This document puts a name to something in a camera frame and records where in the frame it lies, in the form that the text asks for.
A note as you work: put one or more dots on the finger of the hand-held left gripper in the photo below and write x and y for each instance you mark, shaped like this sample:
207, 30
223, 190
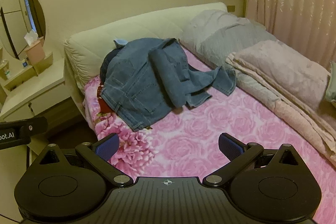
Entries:
35, 127

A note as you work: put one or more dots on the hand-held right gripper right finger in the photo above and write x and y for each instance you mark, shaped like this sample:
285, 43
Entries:
230, 147

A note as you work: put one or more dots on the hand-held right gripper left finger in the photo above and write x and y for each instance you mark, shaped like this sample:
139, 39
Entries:
107, 147

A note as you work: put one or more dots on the blue denim jeans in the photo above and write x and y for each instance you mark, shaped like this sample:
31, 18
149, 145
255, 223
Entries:
136, 74

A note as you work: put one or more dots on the pink floral blanket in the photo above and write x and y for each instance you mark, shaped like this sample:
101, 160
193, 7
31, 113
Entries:
197, 129

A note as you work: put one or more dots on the red patterned sweater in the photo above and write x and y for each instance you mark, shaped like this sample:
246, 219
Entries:
105, 106

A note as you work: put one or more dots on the white dressing table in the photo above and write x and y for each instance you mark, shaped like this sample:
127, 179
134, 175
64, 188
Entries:
39, 82

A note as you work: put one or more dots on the white plastic cup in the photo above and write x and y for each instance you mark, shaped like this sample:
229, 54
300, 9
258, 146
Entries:
5, 70

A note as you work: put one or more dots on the pink tissue box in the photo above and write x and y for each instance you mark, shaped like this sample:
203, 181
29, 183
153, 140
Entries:
35, 53

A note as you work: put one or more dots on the dark navy garment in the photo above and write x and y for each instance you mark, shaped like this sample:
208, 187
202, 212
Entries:
106, 64

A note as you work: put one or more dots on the folded pink quilt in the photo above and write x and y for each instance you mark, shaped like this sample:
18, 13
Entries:
275, 64

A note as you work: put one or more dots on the light blue cloth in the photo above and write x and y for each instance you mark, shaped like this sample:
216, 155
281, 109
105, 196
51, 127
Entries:
120, 43

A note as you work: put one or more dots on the grey striped duvet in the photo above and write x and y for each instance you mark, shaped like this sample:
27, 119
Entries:
210, 37

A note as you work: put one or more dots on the white padded headboard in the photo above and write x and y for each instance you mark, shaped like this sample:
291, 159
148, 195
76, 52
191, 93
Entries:
105, 35

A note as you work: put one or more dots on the grey-green pillow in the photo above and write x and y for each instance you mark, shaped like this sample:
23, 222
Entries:
332, 82

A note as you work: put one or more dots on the oval wall mirror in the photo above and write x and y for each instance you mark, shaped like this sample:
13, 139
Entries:
18, 22

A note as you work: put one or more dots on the wall socket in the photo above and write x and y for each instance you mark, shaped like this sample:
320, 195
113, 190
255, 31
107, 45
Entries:
231, 8

